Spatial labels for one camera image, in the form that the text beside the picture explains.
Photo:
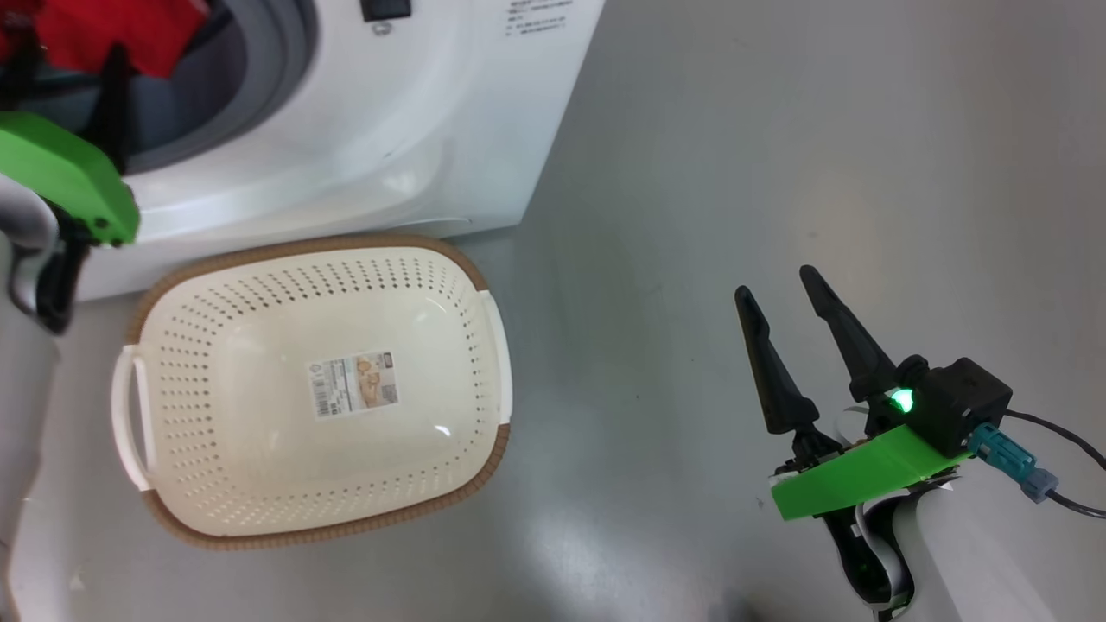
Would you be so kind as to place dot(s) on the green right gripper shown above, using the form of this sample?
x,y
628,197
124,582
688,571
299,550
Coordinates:
x,y
864,475

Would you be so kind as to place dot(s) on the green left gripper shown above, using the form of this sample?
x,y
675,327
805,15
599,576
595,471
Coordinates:
x,y
69,173

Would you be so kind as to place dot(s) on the red sports jersey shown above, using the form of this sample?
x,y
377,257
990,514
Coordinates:
x,y
112,30

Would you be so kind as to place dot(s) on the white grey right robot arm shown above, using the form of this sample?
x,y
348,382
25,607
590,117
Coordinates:
x,y
959,561

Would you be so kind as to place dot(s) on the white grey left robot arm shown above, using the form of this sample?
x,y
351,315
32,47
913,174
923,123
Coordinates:
x,y
22,415

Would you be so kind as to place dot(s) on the white washing machine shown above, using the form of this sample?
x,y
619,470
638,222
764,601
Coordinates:
x,y
389,130

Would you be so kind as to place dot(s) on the white printed product label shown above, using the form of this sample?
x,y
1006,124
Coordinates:
x,y
352,384

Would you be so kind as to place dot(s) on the cream perforated laundry basket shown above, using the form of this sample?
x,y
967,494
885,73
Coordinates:
x,y
259,466

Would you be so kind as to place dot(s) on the printed text warning label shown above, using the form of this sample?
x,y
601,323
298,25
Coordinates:
x,y
537,15

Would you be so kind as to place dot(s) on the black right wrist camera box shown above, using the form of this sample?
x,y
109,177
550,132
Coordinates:
x,y
959,402

